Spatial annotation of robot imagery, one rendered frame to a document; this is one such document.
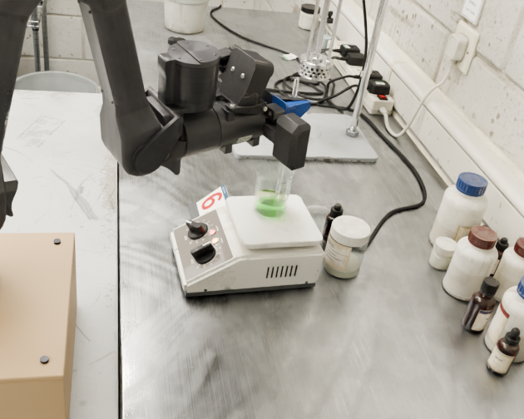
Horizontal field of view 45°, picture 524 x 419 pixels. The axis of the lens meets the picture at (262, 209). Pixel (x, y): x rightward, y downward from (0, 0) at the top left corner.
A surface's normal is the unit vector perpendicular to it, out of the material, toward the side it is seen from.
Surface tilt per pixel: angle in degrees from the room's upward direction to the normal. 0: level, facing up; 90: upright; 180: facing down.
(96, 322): 0
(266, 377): 0
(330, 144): 0
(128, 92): 93
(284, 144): 92
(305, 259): 90
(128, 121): 64
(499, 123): 90
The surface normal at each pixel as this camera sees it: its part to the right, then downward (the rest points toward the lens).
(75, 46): 0.19, 0.57
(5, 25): 0.55, 0.57
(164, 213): 0.14, -0.82
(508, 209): -0.97, 0.00
